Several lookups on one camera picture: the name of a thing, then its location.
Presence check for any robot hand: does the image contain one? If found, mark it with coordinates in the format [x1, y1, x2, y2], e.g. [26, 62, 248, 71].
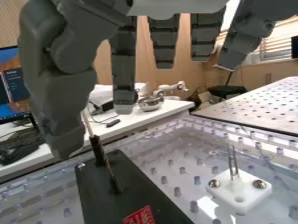
[18, 0, 298, 161]

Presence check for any computer screen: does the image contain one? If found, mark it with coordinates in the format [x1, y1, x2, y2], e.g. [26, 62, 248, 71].
[0, 46, 35, 124]

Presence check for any small black flat object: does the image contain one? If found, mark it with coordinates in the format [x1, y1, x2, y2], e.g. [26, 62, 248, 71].
[106, 118, 123, 128]

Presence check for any shiny metal bowl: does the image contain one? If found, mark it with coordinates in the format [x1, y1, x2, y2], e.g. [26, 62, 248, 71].
[138, 94, 166, 113]

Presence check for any white desk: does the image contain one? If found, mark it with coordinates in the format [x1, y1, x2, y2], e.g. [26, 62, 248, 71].
[0, 84, 197, 181]

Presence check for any black keyboard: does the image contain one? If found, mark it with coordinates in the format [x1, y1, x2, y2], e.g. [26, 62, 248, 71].
[0, 128, 48, 166]

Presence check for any small white jointed device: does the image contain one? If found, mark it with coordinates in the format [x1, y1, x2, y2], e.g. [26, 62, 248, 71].
[146, 80, 191, 101]

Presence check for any thin stick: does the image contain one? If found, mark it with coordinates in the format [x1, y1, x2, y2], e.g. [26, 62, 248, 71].
[80, 109, 124, 196]

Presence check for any clear box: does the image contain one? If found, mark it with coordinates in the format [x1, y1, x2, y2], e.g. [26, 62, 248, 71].
[0, 113, 298, 224]

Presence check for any black plate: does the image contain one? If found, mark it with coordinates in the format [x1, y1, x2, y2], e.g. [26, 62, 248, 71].
[74, 149, 197, 224]

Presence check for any small white square block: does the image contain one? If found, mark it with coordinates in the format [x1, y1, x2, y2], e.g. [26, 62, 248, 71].
[205, 168, 273, 216]

